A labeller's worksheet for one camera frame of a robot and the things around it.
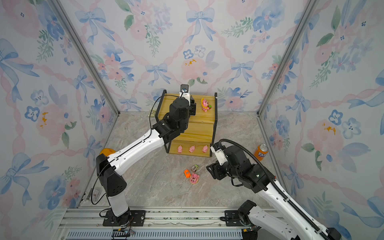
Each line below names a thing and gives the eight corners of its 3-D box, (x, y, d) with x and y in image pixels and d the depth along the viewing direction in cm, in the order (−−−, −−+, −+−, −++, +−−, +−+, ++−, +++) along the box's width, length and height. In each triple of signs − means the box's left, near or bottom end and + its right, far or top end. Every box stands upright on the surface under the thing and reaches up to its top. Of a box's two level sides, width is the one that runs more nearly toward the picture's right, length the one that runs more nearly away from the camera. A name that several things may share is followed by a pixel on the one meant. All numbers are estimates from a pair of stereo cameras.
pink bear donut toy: (189, 182, 87) (189, 180, 85) (192, 175, 90) (191, 172, 87) (197, 185, 86) (197, 183, 84) (199, 177, 89) (199, 175, 86)
